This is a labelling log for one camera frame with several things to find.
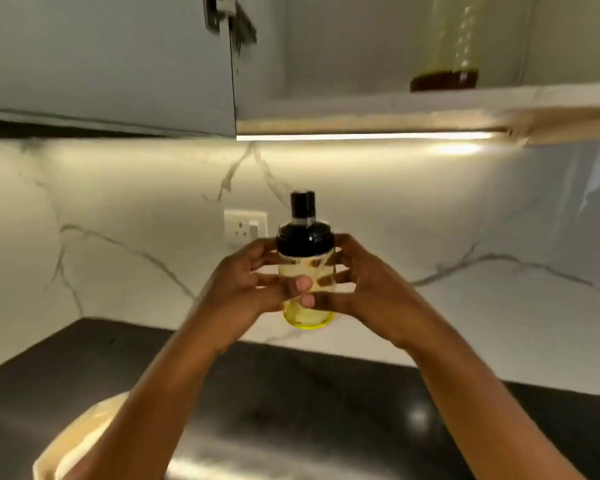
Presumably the metal cabinet hinge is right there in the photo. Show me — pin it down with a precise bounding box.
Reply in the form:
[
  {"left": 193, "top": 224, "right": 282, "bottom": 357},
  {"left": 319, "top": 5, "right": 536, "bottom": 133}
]
[{"left": 203, "top": 0, "right": 259, "bottom": 48}]

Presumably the brown ribbed cabinet door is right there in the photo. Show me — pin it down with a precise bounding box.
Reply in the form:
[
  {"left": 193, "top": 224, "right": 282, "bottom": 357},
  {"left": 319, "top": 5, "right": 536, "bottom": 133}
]
[{"left": 0, "top": 0, "right": 239, "bottom": 139}]

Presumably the person's right forearm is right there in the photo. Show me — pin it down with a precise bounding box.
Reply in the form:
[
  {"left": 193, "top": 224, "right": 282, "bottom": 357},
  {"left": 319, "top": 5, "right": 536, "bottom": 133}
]
[{"left": 399, "top": 309, "right": 589, "bottom": 480}]

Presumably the black stone countertop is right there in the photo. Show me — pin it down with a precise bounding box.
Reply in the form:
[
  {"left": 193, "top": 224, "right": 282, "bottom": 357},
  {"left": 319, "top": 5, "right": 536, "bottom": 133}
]
[{"left": 0, "top": 317, "right": 600, "bottom": 480}]

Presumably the red and white tissue box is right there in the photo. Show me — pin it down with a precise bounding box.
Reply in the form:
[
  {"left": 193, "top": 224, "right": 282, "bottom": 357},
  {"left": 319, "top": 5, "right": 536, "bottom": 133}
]
[{"left": 32, "top": 392, "right": 131, "bottom": 480}]

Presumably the person's left hand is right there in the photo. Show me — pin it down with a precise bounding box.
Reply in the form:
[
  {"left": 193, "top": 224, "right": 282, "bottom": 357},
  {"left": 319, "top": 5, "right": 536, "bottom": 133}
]
[{"left": 195, "top": 237, "right": 313, "bottom": 353}]

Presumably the person's left forearm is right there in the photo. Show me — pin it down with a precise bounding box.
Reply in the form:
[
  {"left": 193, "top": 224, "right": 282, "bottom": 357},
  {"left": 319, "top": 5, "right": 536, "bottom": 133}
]
[{"left": 65, "top": 319, "right": 236, "bottom": 480}]

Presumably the person's right hand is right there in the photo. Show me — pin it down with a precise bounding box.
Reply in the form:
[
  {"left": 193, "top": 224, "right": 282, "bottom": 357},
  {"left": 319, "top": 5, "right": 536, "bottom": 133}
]
[{"left": 299, "top": 233, "right": 431, "bottom": 351}]

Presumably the white wall socket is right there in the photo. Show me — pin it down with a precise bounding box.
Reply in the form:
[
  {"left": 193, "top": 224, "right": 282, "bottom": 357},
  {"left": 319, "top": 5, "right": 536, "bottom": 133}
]
[{"left": 223, "top": 209, "right": 269, "bottom": 245}]

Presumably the wall cabinet body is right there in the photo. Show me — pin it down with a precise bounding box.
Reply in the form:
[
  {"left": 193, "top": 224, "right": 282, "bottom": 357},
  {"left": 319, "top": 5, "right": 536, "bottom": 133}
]
[{"left": 235, "top": 0, "right": 600, "bottom": 145}]

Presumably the LED strip light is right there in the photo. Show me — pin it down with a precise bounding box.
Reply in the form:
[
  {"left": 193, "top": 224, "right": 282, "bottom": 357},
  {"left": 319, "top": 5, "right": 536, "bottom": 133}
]
[{"left": 235, "top": 131, "right": 499, "bottom": 142}]

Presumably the small glass oil bottle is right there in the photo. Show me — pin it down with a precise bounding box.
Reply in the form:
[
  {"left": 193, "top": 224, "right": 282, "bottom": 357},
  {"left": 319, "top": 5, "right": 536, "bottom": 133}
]
[{"left": 276, "top": 190, "right": 337, "bottom": 329}]

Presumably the large clear plastic oil bottle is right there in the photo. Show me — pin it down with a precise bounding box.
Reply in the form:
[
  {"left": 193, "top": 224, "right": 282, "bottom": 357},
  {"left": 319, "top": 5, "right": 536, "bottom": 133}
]
[{"left": 409, "top": 0, "right": 483, "bottom": 93}]

